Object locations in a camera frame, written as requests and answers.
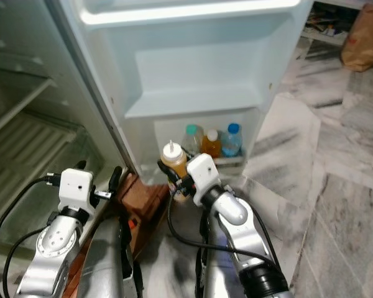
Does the orange sauce squeeze bottle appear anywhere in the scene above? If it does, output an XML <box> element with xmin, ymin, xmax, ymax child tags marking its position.
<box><xmin>160</xmin><ymin>141</ymin><xmax>189</xmax><ymax>202</ymax></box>

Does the brick and wood fridge base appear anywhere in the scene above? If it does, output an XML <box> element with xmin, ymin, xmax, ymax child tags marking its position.
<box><xmin>81</xmin><ymin>173</ymin><xmax>155</xmax><ymax>298</ymax></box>

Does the silver fridge cabinet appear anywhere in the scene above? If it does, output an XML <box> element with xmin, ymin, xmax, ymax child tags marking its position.
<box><xmin>0</xmin><ymin>0</ymin><xmax>131</xmax><ymax>274</ymax></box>

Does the clear bottle teal cap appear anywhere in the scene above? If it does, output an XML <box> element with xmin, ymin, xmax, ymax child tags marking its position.
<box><xmin>183</xmin><ymin>124</ymin><xmax>203</xmax><ymax>156</ymax></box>

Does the orange bottle white cap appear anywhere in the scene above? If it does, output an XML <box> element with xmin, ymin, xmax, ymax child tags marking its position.
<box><xmin>201</xmin><ymin>129</ymin><xmax>223</xmax><ymax>159</ymax></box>

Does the clear bottle blue cap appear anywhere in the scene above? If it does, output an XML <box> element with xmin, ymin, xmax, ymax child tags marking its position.
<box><xmin>221</xmin><ymin>123</ymin><xmax>243</xmax><ymax>158</ymax></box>

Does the grey left robot leg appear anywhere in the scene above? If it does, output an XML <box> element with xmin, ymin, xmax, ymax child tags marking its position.
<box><xmin>81</xmin><ymin>217</ymin><xmax>142</xmax><ymax>298</ymax></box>

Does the grey robot leg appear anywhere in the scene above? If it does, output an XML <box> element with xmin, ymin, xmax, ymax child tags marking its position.
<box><xmin>81</xmin><ymin>217</ymin><xmax>142</xmax><ymax>298</ymax></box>
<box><xmin>196</xmin><ymin>211</ymin><xmax>251</xmax><ymax>298</ymax></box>

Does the grey right robot leg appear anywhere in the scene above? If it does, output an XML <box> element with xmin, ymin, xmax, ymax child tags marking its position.
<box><xmin>196</xmin><ymin>211</ymin><xmax>251</xmax><ymax>298</ymax></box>

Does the brown paper bag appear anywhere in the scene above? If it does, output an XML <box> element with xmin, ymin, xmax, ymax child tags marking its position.
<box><xmin>340</xmin><ymin>3</ymin><xmax>373</xmax><ymax>73</ymax></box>

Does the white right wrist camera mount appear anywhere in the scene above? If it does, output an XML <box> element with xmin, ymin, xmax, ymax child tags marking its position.
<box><xmin>188</xmin><ymin>153</ymin><xmax>223</xmax><ymax>199</ymax></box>

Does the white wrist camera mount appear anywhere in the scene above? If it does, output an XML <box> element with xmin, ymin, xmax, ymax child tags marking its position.
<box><xmin>188</xmin><ymin>153</ymin><xmax>223</xmax><ymax>199</ymax></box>
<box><xmin>57</xmin><ymin>168</ymin><xmax>94</xmax><ymax>215</ymax></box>

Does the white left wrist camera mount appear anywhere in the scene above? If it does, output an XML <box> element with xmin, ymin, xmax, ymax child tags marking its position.
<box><xmin>57</xmin><ymin>168</ymin><xmax>94</xmax><ymax>215</ymax></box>

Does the white wire fridge shelf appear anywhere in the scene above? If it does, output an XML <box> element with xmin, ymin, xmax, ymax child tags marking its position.
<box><xmin>0</xmin><ymin>112</ymin><xmax>91</xmax><ymax>212</ymax></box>

